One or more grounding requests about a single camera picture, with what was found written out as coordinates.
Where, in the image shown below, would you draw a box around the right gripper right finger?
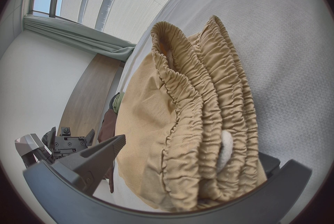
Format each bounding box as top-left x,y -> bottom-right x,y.
259,152 -> 282,182

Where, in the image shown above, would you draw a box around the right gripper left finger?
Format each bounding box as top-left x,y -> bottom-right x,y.
52,134 -> 127,197

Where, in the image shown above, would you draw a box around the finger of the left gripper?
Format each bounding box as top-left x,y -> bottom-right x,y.
84,128 -> 96,146
49,127 -> 57,150

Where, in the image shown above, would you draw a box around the tan shorts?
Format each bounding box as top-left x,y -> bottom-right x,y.
115,15 -> 268,213

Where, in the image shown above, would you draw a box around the bed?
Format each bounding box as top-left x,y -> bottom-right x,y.
59,0 -> 332,214

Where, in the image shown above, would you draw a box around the brown garment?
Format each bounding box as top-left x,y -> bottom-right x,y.
98,109 -> 121,193

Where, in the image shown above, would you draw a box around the green garment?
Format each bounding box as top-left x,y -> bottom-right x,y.
114,92 -> 125,114

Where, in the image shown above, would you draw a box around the grey-green curtain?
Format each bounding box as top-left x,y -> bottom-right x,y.
23,15 -> 136,63

